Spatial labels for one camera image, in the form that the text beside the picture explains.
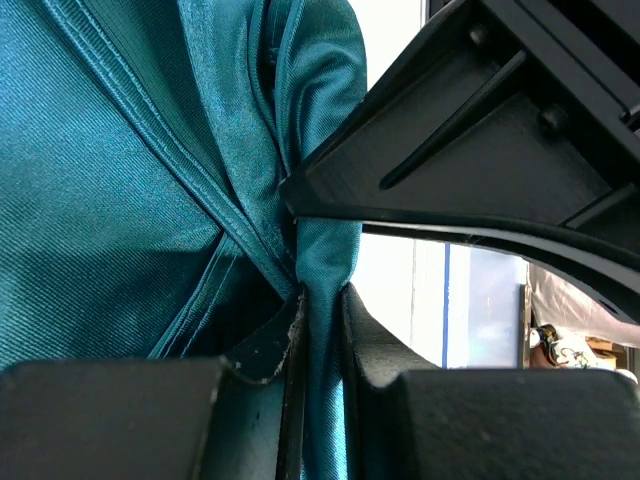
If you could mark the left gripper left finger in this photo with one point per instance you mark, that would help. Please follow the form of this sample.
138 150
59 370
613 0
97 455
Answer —
235 416

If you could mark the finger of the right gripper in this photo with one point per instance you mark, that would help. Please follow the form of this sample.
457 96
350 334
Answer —
507 125

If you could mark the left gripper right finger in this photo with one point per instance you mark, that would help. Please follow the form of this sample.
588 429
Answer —
408 419

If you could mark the teal cloth napkin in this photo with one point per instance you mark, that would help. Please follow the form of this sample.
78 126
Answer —
143 146

